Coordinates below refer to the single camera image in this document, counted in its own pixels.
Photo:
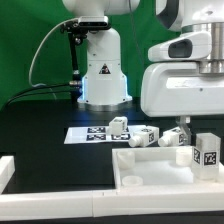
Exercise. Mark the white fence rail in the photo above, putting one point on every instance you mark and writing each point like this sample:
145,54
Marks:
7,169
129,201

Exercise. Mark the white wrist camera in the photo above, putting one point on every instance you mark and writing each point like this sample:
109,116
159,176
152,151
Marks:
188,46

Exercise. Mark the camera on black stand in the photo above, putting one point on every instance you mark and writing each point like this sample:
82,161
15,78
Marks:
77,30

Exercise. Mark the white square tabletop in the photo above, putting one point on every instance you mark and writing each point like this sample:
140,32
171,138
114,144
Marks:
154,166

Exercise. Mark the white front fence rail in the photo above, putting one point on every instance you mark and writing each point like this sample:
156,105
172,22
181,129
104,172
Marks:
129,201

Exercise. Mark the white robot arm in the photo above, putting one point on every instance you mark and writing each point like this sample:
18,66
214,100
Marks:
104,84

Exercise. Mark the white left fence rail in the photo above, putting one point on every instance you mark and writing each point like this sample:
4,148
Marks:
7,169

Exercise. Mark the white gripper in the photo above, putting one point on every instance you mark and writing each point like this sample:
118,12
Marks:
178,89

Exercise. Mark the white paper marker sheet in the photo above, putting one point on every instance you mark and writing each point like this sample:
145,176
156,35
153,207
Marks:
97,134

